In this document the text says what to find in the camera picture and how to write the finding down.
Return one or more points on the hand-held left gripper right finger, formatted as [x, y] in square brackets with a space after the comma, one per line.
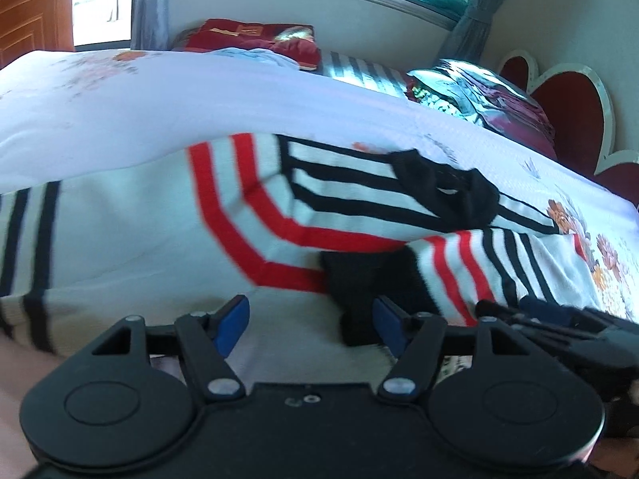
[389, 324]

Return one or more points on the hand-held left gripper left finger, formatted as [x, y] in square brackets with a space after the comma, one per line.
[233, 318]

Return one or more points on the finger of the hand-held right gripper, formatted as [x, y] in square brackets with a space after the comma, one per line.
[541, 309]

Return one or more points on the white red black striped sweater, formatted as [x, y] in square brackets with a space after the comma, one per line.
[150, 239]

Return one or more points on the pile of folded maroon blankets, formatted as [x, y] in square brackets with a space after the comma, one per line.
[499, 110]

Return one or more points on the red scalloped headboard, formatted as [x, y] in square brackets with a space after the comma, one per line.
[569, 100]

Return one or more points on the floral white bed sheet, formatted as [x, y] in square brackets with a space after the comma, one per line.
[150, 100]

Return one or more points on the grey striped pillow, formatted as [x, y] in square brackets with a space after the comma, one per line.
[359, 72]

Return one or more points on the light blue cloth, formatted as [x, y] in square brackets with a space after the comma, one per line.
[259, 56]

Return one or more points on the red patterned pillow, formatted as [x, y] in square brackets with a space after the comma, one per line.
[224, 35]

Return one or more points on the grey-blue curtain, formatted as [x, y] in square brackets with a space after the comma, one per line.
[479, 15]
[150, 5]

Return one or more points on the brown wooden door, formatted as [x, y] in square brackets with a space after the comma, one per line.
[30, 5]

